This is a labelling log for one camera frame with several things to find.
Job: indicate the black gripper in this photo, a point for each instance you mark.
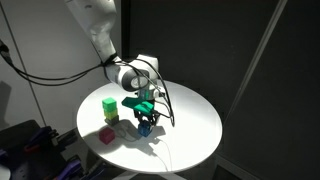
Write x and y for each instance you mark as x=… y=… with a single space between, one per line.
x=147 y=116

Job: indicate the blue toy block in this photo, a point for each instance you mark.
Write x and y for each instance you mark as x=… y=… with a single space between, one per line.
x=145 y=129

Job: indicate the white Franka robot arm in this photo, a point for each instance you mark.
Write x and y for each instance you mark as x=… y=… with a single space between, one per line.
x=100 y=23

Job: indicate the dark toy block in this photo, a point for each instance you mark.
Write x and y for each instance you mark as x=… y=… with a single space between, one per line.
x=112 y=122

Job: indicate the yellow-green toy block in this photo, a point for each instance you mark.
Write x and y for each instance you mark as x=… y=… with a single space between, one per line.
x=111 y=114

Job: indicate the pink toy block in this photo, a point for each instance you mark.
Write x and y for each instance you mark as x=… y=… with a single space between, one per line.
x=106 y=136

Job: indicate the green toy block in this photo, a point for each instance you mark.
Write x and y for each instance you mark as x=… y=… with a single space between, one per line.
x=109 y=104

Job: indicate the black spring clamp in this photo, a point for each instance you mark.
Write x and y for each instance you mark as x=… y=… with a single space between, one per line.
x=65 y=138

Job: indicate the purple clamp with orange tip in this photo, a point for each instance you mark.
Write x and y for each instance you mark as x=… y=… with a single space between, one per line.
x=38 y=138
x=68 y=170

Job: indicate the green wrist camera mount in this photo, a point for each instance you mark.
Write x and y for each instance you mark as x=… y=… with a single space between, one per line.
x=141 y=106

